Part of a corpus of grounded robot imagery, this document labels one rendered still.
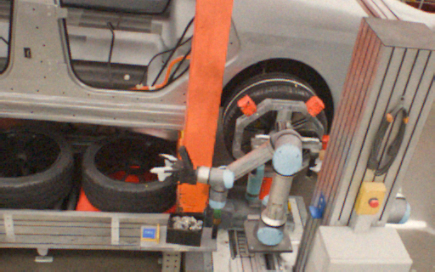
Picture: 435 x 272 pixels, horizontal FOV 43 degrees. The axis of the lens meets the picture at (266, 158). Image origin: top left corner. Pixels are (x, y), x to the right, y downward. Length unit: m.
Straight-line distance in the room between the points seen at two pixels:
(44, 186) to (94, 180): 0.29
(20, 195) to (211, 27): 1.60
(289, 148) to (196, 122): 0.80
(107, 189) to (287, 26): 1.45
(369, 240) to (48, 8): 2.09
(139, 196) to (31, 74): 0.94
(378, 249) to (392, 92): 0.65
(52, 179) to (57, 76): 0.62
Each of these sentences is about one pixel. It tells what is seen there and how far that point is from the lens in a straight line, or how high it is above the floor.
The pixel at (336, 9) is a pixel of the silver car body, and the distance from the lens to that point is 3.33.
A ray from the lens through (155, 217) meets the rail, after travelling 3.43.
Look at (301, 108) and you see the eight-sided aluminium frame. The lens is 3.29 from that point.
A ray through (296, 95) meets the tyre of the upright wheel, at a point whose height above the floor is 1.14.
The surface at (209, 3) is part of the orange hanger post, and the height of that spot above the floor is 1.79.
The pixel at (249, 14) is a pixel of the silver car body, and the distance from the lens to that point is 3.22.
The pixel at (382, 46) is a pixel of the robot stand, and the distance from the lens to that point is 1.89.
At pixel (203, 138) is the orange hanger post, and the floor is 1.05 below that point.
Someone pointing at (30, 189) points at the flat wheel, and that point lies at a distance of 3.55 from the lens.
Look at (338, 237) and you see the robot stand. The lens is 2.24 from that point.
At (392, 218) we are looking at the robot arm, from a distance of 2.83.
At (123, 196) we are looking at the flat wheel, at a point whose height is 0.46.
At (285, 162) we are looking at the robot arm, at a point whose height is 1.41.
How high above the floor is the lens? 2.69
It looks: 35 degrees down
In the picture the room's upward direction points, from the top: 11 degrees clockwise
